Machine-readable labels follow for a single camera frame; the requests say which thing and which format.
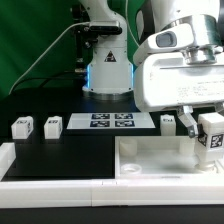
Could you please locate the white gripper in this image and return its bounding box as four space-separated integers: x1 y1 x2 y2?
134 53 224 138

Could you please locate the white square table top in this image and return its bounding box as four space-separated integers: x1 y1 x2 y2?
115 136 224 180

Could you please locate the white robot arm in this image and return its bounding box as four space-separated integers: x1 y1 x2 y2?
79 0 224 137

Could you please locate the white U-shaped fence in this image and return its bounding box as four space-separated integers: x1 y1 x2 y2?
0 143 224 208

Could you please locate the white marker sheet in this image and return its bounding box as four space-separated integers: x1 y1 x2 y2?
67 112 155 130

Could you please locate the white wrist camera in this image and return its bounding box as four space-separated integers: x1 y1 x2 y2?
133 23 194 65

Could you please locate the white cable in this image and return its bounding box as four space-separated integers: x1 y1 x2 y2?
8 0 141 96

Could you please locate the black cable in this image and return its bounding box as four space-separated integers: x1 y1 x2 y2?
13 70 88 91

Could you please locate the black mounted camera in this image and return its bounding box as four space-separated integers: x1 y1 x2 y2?
89 21 122 35

